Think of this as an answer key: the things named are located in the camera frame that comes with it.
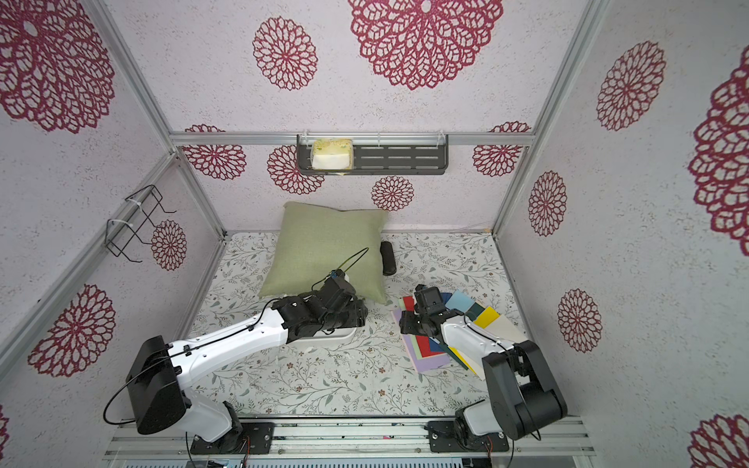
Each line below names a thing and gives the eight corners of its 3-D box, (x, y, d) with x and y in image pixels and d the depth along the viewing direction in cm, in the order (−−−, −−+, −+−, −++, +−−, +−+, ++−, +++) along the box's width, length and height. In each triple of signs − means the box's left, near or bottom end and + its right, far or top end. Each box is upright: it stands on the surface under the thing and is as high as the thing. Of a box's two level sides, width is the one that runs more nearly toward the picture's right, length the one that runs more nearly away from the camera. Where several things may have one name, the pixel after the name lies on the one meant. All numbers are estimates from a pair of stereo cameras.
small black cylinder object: (383, 279, 108) (383, 269, 103) (379, 250, 118) (379, 239, 113) (396, 278, 109) (397, 268, 104) (391, 249, 118) (392, 238, 113)
